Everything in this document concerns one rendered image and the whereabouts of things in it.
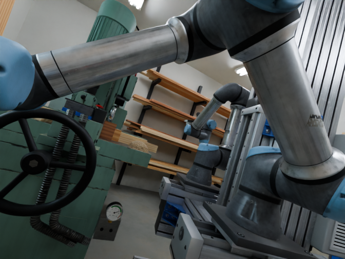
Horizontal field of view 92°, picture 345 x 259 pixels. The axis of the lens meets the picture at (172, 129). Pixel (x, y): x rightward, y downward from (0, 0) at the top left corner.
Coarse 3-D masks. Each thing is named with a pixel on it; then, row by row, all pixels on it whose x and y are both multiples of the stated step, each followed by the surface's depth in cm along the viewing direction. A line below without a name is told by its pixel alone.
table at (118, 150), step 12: (36, 120) 59; (36, 132) 59; (48, 144) 52; (96, 144) 66; (108, 144) 67; (120, 144) 71; (108, 156) 67; (120, 156) 69; (132, 156) 71; (144, 156) 72
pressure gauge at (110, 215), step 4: (112, 204) 63; (116, 204) 63; (120, 204) 65; (108, 208) 62; (112, 208) 62; (116, 208) 63; (120, 208) 63; (108, 212) 62; (112, 212) 62; (120, 212) 63; (108, 216) 62; (112, 216) 62; (116, 216) 63; (120, 216) 63; (108, 220) 64; (112, 220) 62
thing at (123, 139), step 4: (120, 136) 84; (124, 136) 84; (120, 140) 84; (124, 140) 84; (128, 140) 85; (132, 140) 86; (136, 140) 86; (140, 140) 87; (128, 144) 85; (148, 144) 89; (152, 144) 89; (148, 148) 89; (152, 148) 89; (156, 148) 90
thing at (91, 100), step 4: (80, 92) 74; (84, 92) 74; (76, 96) 74; (80, 96) 74; (88, 96) 75; (92, 96) 76; (76, 100) 73; (80, 100) 74; (88, 100) 75; (92, 100) 76; (96, 100) 83; (88, 104) 75; (92, 104) 77
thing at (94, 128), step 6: (78, 120) 55; (90, 120) 57; (54, 126) 53; (60, 126) 53; (90, 126) 56; (96, 126) 57; (102, 126) 66; (48, 132) 52; (54, 132) 53; (72, 132) 55; (90, 132) 57; (96, 132) 57; (72, 138) 55; (96, 138) 57
